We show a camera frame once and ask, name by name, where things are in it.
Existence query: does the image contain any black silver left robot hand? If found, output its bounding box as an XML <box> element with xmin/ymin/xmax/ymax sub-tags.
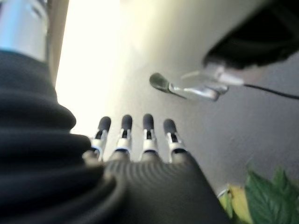
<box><xmin>0</xmin><ymin>0</ymin><xmax>232</xmax><ymax>224</ymax></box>

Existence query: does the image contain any dark left robot foot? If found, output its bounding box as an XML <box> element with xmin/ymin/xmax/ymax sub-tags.
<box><xmin>149</xmin><ymin>72</ymin><xmax>187</xmax><ymax>100</ymax></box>

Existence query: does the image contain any green leafy plant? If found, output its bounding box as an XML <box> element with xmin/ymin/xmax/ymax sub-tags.
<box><xmin>218</xmin><ymin>161</ymin><xmax>299</xmax><ymax>224</ymax></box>

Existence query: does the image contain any silver left robot leg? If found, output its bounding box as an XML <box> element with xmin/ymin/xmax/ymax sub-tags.
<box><xmin>181</xmin><ymin>0</ymin><xmax>299</xmax><ymax>101</ymax></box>

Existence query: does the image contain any black floor cable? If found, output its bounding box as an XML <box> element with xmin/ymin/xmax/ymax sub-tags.
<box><xmin>242</xmin><ymin>83</ymin><xmax>299</xmax><ymax>100</ymax></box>

